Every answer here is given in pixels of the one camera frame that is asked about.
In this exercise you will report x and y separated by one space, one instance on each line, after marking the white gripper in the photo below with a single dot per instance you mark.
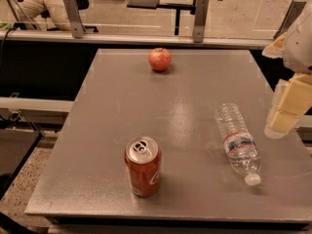
299 51

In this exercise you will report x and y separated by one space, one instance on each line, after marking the clear plastic water bottle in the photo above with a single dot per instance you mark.
238 143

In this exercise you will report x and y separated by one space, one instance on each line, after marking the red apple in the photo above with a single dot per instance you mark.
160 59

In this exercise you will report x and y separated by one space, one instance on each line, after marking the red soda can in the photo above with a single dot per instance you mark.
143 158

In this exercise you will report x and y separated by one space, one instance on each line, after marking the seated person in beige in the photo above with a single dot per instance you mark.
29 10

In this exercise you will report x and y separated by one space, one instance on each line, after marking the black side table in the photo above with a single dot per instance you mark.
15 148

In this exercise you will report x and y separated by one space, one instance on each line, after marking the right metal bracket post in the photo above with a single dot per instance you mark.
294 10

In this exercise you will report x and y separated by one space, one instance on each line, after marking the metal bracket post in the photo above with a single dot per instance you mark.
294 10
76 26
200 20

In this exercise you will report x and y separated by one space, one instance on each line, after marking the middle metal bracket post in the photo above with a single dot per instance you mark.
200 20

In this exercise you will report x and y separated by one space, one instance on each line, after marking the left metal bracket post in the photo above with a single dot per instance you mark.
76 26

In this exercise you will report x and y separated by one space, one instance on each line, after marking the grey metal rail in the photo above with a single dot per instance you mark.
163 41

